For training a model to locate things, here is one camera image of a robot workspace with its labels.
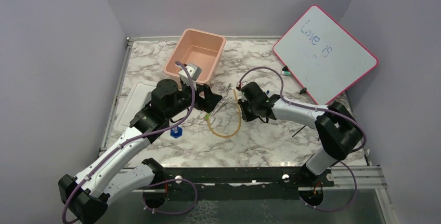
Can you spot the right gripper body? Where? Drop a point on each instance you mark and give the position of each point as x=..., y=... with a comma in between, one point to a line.
x=248, y=109

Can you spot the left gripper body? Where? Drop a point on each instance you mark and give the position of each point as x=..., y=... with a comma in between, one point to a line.
x=185, y=97

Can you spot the blue base measuring cylinder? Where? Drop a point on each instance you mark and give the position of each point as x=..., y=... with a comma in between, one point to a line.
x=176, y=132

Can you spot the black wire tripod stand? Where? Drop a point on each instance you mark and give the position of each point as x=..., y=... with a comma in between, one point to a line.
x=298, y=131

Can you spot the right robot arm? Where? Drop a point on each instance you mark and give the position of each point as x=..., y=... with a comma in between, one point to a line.
x=335, y=126

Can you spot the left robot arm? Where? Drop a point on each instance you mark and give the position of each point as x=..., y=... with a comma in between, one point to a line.
x=89, y=193

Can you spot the yellow rubber tube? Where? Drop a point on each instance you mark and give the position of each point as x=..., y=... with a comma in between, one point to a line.
x=234, y=125

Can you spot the green whiteboard marker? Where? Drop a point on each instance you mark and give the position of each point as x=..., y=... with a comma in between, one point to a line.
x=285, y=71

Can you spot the white plastic lid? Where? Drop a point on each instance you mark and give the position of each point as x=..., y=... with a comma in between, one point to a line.
x=134, y=102

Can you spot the pink plastic bin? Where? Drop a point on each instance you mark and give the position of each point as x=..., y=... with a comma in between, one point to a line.
x=201, y=48

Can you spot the black whiteboard clip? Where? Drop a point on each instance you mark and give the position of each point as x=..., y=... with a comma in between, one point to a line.
x=303, y=91

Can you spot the pink framed whiteboard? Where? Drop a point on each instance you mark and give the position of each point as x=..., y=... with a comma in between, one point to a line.
x=322, y=56

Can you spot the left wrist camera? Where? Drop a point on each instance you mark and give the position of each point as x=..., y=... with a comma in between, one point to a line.
x=189, y=74

